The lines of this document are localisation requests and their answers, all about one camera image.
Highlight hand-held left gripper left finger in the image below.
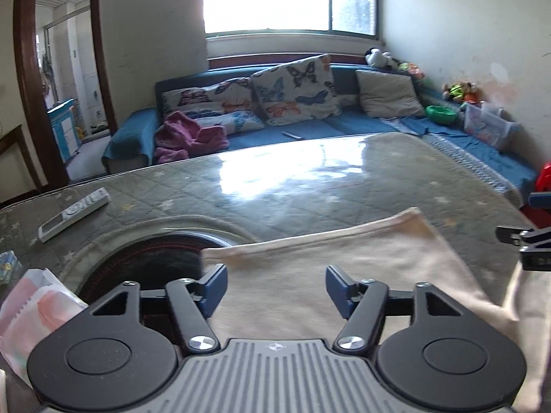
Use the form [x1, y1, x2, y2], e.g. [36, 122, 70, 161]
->
[90, 263, 228, 353]

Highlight clear plastic storage box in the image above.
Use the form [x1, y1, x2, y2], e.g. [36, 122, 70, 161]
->
[462, 102, 515, 152]

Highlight red stool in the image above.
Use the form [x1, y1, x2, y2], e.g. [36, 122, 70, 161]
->
[534, 162, 551, 194]

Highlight magenta cloth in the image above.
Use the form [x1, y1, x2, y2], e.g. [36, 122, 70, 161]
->
[155, 111, 230, 165]

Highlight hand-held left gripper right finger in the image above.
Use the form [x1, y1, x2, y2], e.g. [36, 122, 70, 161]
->
[326, 265, 468, 356]

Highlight green bowl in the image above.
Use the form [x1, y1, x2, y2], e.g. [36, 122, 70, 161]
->
[425, 105, 458, 125]

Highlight long butterfly print pillow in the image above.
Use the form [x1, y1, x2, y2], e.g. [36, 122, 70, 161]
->
[189, 109, 265, 135]
[161, 76, 254, 115]

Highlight grey pillow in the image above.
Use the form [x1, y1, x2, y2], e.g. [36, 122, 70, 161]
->
[355, 69, 426, 118]

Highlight round black cooktop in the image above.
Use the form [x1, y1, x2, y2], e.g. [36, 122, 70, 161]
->
[77, 232, 254, 306]

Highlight blue sofa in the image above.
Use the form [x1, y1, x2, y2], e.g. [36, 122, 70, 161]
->
[102, 64, 539, 190]

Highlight dark wooden door frame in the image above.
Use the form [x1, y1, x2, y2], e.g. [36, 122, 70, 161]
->
[13, 0, 118, 192]

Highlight large butterfly print pillow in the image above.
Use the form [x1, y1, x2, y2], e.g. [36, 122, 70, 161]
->
[250, 54, 336, 126]

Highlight orange bear plush toy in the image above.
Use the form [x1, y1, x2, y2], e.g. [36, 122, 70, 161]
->
[458, 81, 479, 104]

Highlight cream fleece garment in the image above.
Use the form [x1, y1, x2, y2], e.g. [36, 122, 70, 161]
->
[200, 207, 551, 413]

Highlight panda plush toy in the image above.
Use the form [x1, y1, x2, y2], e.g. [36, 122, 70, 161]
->
[364, 49, 401, 70]

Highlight blue patterned sofa cover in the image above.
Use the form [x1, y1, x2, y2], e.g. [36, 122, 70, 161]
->
[379, 116, 539, 207]

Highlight white remote control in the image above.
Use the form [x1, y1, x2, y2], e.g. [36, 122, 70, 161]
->
[38, 188, 112, 244]

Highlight colourful packet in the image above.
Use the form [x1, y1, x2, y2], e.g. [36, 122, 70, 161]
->
[0, 250, 22, 287]

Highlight hanging clothes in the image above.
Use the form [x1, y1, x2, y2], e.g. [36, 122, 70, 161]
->
[41, 54, 54, 95]

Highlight colourful plush toy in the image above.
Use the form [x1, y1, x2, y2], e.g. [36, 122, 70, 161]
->
[398, 62, 425, 80]

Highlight blue cabinet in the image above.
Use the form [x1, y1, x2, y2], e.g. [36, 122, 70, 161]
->
[46, 99, 80, 163]

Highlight wooden chair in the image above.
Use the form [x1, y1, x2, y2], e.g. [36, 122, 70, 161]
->
[0, 124, 48, 205]

